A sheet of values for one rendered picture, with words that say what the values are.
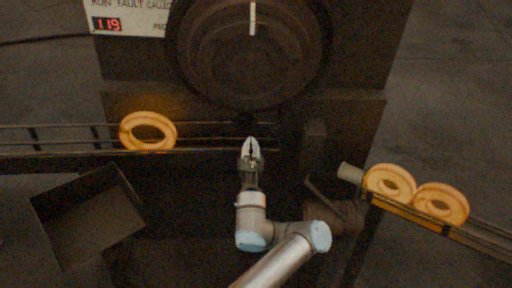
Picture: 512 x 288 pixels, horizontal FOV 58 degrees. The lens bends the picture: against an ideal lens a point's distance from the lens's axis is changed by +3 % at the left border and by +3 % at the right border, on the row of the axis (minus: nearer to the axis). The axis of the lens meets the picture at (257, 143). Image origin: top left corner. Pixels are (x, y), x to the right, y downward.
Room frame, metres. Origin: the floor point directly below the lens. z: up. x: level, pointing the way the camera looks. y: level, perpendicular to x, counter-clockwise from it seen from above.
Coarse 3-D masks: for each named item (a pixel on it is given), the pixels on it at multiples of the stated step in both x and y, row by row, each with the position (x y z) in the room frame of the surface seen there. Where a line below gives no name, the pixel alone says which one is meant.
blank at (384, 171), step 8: (376, 168) 0.99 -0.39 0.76; (384, 168) 0.98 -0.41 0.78; (392, 168) 0.97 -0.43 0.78; (400, 168) 0.98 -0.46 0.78; (368, 176) 0.99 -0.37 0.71; (376, 176) 0.98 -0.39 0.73; (384, 176) 0.97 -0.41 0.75; (392, 176) 0.96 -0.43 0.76; (400, 176) 0.95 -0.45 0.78; (408, 176) 0.95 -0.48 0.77; (368, 184) 0.99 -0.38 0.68; (376, 184) 0.98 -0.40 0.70; (400, 184) 0.94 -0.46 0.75; (408, 184) 0.93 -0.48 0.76; (384, 192) 0.96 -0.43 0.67; (392, 192) 0.96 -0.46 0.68; (400, 192) 0.94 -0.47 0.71; (408, 192) 0.93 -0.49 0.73; (400, 200) 0.93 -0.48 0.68; (408, 200) 0.92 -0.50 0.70
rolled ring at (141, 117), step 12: (132, 120) 1.06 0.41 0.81; (144, 120) 1.07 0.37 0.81; (156, 120) 1.07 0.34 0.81; (168, 120) 1.10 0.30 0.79; (120, 132) 1.06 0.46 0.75; (168, 132) 1.07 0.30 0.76; (132, 144) 1.06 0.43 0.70; (144, 144) 1.09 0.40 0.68; (156, 144) 1.09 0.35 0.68; (168, 144) 1.07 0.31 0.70
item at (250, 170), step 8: (240, 160) 0.95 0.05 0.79; (248, 160) 0.96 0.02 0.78; (256, 160) 0.96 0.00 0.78; (240, 168) 0.93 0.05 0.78; (248, 168) 0.93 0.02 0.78; (256, 168) 0.94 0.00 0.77; (240, 176) 0.94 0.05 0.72; (248, 176) 0.92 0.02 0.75; (256, 176) 0.90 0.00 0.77; (248, 184) 0.88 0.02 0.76; (256, 184) 0.88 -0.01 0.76; (240, 192) 0.87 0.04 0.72
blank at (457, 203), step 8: (424, 184) 0.93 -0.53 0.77; (432, 184) 0.92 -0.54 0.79; (440, 184) 0.91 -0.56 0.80; (416, 192) 0.92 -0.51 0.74; (424, 192) 0.91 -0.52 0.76; (432, 192) 0.90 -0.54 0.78; (440, 192) 0.89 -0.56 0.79; (448, 192) 0.88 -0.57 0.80; (456, 192) 0.88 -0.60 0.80; (416, 200) 0.91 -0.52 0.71; (424, 200) 0.90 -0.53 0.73; (440, 200) 0.88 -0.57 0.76; (448, 200) 0.87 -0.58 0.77; (456, 200) 0.86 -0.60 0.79; (464, 200) 0.87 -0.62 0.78; (424, 208) 0.89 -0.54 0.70; (432, 208) 0.90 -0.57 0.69; (456, 208) 0.86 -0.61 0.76; (464, 208) 0.85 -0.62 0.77; (440, 216) 0.87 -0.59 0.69; (448, 216) 0.86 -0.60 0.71; (456, 216) 0.85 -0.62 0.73; (464, 216) 0.84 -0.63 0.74; (456, 224) 0.84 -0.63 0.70
